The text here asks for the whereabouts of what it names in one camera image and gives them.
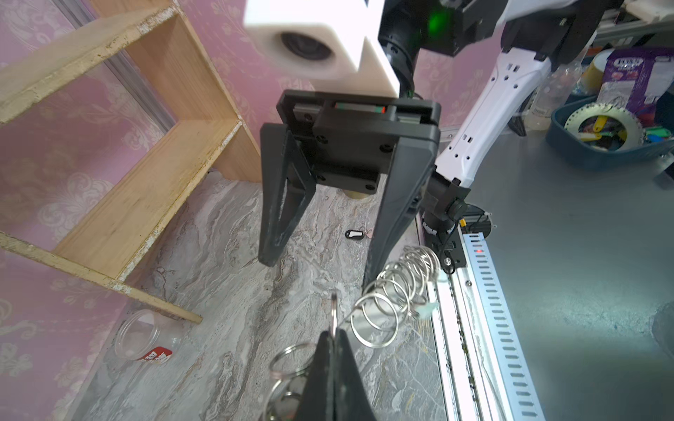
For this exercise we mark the clear plastic cup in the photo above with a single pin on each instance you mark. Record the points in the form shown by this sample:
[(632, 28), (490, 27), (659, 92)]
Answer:
[(148, 336)]

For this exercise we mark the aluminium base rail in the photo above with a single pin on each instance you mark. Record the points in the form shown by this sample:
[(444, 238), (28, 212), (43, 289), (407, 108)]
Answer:
[(483, 370)]

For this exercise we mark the blue storage tray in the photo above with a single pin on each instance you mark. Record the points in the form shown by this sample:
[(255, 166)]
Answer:
[(597, 136)]

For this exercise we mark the purple box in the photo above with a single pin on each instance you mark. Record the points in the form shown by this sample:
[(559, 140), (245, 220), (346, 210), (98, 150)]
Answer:
[(636, 78)]

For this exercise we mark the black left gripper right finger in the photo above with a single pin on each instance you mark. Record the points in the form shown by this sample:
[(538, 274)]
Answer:
[(350, 401)]

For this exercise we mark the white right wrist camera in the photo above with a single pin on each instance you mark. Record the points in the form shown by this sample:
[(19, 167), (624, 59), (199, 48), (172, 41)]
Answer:
[(332, 44)]

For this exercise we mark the aluminium corner post right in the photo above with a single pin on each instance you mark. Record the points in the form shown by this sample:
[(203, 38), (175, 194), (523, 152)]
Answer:
[(79, 13)]

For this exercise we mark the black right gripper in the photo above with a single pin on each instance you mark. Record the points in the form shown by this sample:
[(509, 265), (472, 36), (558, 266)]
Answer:
[(346, 142)]

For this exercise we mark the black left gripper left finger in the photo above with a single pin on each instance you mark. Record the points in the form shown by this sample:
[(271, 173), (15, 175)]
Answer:
[(318, 397)]

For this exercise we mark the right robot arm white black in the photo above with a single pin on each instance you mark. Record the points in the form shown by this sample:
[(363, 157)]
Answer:
[(537, 37)]

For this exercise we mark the black key tag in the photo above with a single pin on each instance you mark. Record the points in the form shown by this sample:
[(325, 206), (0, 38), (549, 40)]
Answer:
[(354, 234)]

